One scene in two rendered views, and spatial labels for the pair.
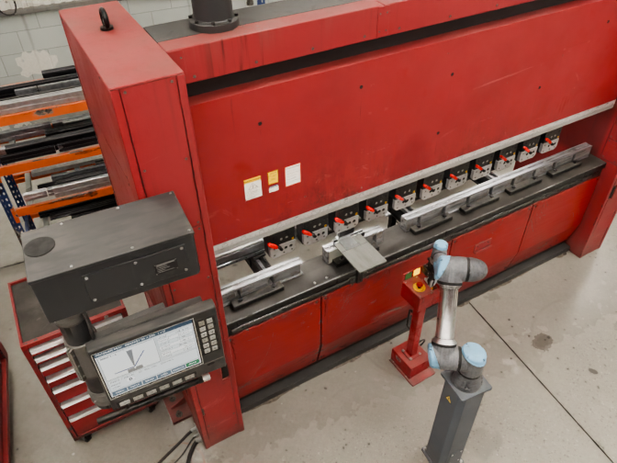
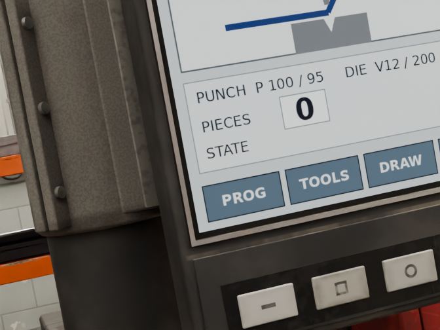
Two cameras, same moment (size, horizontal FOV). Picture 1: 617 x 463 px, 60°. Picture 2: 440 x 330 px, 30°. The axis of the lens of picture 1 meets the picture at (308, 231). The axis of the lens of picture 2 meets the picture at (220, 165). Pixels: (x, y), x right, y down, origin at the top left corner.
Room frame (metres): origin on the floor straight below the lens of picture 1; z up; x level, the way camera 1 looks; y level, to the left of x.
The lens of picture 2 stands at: (0.61, 0.61, 1.39)
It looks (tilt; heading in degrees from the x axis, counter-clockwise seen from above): 3 degrees down; 11
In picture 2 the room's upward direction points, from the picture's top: 10 degrees counter-clockwise
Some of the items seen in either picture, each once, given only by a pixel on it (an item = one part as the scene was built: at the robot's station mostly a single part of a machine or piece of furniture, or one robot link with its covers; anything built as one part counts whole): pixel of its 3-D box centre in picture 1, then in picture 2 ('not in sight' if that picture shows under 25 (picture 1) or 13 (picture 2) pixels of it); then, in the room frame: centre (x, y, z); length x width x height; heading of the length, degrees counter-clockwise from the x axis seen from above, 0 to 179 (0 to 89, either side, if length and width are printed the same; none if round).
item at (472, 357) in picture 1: (471, 358); not in sight; (1.52, -0.76, 0.94); 0.13 x 0.12 x 0.14; 82
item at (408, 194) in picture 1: (401, 192); not in sight; (2.52, -0.54, 1.18); 0.15 x 0.09 x 0.17; 119
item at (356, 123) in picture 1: (451, 105); not in sight; (2.65, -0.78, 1.66); 3.00 x 0.08 x 0.80; 119
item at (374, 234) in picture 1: (353, 243); not in sight; (2.36, -0.26, 0.92); 0.39 x 0.06 x 0.10; 119
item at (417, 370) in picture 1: (413, 361); not in sight; (2.15, -0.69, 0.06); 0.25 x 0.20 x 0.12; 31
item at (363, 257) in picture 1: (360, 253); not in sight; (2.21, -0.29, 1.00); 0.26 x 0.18 x 0.01; 29
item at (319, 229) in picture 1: (311, 226); not in sight; (2.22, -0.02, 1.18); 0.15 x 0.09 x 0.17; 119
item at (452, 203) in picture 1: (502, 183); not in sight; (2.95, -1.32, 0.92); 1.67 x 0.06 x 0.10; 119
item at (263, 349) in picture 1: (425, 273); not in sight; (2.61, -0.80, 0.42); 3.00 x 0.21 x 0.83; 119
